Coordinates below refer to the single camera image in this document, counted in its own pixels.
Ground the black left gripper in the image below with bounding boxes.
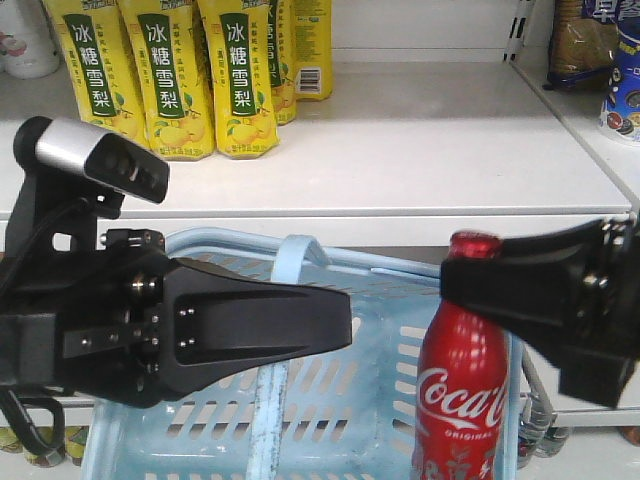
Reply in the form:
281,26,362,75
1,229,170,408

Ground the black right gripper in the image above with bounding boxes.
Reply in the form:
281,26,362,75
441,220,639,407

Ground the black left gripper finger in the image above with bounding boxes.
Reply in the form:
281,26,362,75
160,258,352,400

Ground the light blue plastic basket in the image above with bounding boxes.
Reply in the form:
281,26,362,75
79,226,526,480

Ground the red coca-cola bottle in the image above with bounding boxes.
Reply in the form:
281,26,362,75
409,229,511,480

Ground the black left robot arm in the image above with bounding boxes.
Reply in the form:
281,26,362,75
1,229,352,408

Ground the clear water bottle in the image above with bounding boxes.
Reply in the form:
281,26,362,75
517,392,573,469

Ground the blue oreo cup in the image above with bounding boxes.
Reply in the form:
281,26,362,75
599,19,639,147

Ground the yellow pear drink bottle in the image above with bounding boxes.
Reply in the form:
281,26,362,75
198,0,279,159
44,1,149,148
117,1,216,161

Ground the white peach drink bottle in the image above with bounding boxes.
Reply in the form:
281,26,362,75
1,0,60,79

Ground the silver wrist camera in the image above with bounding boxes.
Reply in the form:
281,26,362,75
35,118,170,204

